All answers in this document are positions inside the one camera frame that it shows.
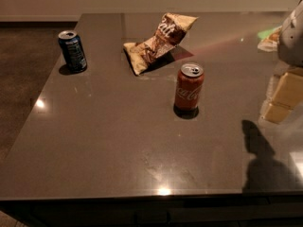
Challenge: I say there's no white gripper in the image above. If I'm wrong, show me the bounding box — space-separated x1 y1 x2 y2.
260 0 303 124

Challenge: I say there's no brown chip bag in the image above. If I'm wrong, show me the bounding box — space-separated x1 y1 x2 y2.
123 13 197 76

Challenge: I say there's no red coke can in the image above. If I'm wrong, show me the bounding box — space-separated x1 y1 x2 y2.
174 62 205 112

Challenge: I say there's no blue pepsi can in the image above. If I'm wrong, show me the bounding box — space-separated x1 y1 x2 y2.
58 30 87 73

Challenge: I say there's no green and white snack bag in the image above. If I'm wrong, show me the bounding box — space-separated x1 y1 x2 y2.
258 26 281 52

